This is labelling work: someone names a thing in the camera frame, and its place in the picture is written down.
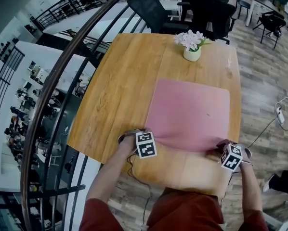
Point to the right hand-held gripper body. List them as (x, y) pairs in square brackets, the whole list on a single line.
[(231, 157)]

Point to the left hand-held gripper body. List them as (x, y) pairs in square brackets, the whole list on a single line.
[(146, 145)]

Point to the pink desk mat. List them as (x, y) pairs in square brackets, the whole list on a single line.
[(189, 109)]

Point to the person's left forearm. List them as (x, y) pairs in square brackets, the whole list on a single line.
[(105, 182)]

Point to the person's right forearm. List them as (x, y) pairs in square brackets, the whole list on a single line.
[(251, 191)]

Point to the person's right hand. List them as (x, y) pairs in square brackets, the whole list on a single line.
[(246, 159)]

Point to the person's left hand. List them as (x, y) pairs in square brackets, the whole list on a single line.
[(129, 144)]

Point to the white power strip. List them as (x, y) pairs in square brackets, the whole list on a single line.
[(280, 115)]

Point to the person in red shirt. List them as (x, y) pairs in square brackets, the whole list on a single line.
[(182, 213)]

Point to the white pot with pink flowers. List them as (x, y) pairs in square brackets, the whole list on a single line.
[(192, 54)]

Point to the black railing with dark handrail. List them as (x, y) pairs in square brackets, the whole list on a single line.
[(35, 119)]

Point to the black mesh office chair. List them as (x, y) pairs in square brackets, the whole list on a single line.
[(146, 11)]

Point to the black folding chair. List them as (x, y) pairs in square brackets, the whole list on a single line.
[(271, 20)]

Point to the black side chair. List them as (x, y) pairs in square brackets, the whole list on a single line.
[(242, 3)]

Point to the black metal gallery railing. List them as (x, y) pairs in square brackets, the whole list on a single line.
[(4, 79)]

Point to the black metal stair railing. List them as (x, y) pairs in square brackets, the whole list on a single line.
[(53, 13)]

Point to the cluster of black wall objects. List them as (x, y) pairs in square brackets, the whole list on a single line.
[(5, 49)]

